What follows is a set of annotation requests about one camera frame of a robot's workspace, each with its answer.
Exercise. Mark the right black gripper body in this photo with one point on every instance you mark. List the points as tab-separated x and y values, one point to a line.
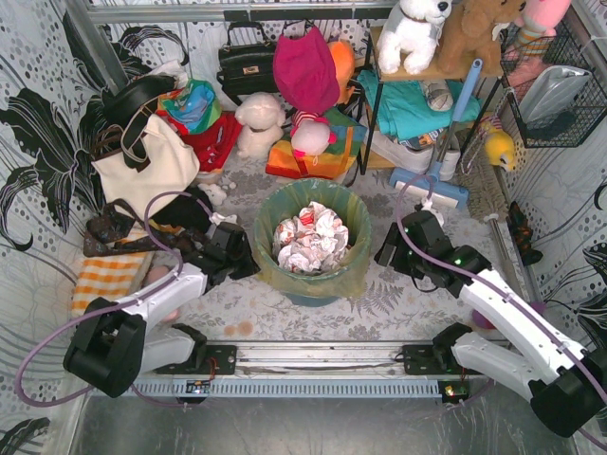
392	248

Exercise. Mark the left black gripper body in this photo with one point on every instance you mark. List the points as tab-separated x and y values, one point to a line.
238	259

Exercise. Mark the yellow trash bag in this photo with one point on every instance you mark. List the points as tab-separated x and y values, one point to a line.
348	279

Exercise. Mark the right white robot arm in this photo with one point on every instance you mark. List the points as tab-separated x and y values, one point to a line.
564	383

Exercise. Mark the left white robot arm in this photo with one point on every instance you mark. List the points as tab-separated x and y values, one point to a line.
121	339

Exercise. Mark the teal trash bin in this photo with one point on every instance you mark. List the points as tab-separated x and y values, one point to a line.
307	301

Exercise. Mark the crumpled paper trash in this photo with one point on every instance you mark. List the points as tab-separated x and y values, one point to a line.
313	242

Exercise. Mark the cream tote bag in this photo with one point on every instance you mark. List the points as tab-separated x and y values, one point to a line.
172	166

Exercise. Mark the magenta cloth bag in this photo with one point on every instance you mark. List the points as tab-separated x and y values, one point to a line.
305	73

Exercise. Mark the floral table mat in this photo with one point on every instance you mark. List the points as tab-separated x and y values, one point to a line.
391	307

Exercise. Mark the blue lint roller mop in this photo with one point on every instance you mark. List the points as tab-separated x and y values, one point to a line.
429	184

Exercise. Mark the grey chenille duster mop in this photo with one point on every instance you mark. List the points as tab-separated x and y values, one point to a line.
486	199

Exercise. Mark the purple orange sock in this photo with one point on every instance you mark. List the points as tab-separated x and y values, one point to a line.
484	323

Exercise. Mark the rainbow striped cloth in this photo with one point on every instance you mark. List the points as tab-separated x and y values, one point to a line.
337	159

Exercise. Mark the red cloth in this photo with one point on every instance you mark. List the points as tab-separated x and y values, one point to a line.
213	146

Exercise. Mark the orange checkered towel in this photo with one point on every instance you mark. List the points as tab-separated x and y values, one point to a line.
111	278

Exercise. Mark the yellow duck plush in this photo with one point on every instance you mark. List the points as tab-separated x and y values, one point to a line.
499	145

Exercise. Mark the teal folded cloth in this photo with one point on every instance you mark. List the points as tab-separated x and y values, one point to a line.
403	110

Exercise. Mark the pink white doll plush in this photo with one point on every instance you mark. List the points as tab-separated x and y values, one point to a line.
311	134

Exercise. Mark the white sheep plush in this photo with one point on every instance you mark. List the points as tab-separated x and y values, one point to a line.
262	118

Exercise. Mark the colourful scarf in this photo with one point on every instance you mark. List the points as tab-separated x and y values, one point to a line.
191	110

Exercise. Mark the black hat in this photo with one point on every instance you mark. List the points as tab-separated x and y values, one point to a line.
119	108

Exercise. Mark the black handbag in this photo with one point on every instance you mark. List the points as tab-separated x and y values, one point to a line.
246	69

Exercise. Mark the silver pouch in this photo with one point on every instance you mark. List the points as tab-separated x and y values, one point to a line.
552	91

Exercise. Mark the orange plush toy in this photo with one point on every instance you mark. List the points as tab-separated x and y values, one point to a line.
344	60

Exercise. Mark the white dog plush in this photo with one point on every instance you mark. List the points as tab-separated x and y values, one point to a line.
411	34

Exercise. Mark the brown teddy bear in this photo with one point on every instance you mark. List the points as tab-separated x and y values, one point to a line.
473	27

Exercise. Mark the pink plush toy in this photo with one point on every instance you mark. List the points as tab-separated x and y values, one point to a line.
537	29

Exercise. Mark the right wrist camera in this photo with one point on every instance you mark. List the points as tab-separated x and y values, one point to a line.
426	204

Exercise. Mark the metal base rail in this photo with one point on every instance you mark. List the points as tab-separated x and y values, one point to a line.
309	369

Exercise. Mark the black wire basket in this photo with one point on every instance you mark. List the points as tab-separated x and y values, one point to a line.
573	125

